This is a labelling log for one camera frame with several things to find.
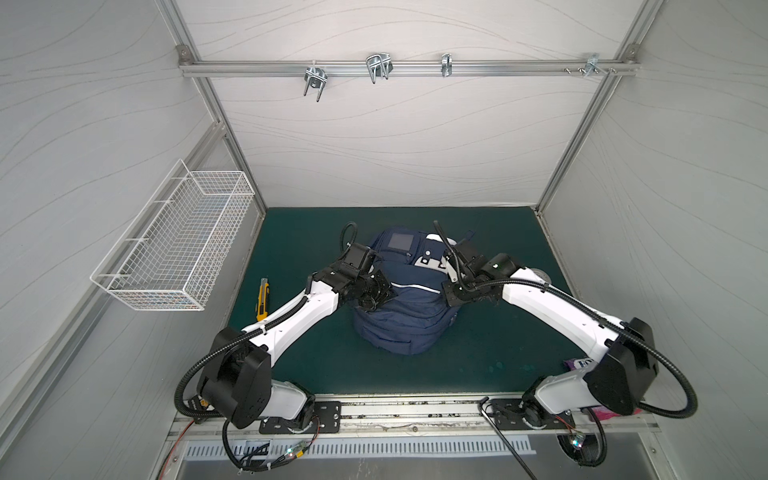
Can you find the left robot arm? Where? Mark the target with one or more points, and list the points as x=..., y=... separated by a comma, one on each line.
x=234, y=380

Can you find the yellow utility knife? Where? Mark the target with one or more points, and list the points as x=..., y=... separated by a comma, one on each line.
x=262, y=300

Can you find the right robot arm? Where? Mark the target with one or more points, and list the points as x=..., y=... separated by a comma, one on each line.
x=623, y=360

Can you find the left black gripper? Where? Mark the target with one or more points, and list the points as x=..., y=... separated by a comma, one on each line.
x=385, y=290

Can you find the left metal hook clamp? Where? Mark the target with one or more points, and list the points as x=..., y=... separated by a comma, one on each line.
x=315, y=78

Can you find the metal hook clamp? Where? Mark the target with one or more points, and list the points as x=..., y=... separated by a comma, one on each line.
x=379, y=65
x=591, y=67
x=315, y=78

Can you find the navy blue student backpack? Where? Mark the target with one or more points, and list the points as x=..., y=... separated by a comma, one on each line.
x=415, y=264

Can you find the green mat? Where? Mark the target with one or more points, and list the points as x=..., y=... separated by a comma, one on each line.
x=491, y=347

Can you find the middle metal hook clamp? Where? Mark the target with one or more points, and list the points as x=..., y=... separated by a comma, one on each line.
x=379, y=65

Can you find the clear tape roll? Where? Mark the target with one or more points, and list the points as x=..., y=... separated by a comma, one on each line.
x=542, y=275

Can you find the aluminium top rail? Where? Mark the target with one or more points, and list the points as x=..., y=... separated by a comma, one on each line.
x=401, y=68

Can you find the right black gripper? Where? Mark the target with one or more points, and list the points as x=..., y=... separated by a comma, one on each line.
x=455, y=288

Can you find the right metal hook clamp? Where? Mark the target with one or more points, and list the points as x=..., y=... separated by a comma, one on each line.
x=591, y=67

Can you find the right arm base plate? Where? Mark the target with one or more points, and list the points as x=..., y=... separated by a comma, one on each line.
x=517, y=414

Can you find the white wire basket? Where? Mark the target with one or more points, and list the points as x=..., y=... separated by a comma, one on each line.
x=170, y=255

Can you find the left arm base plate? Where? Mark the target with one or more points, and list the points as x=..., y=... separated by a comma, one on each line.
x=316, y=416

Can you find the small metal ring clamp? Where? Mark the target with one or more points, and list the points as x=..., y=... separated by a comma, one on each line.
x=446, y=65

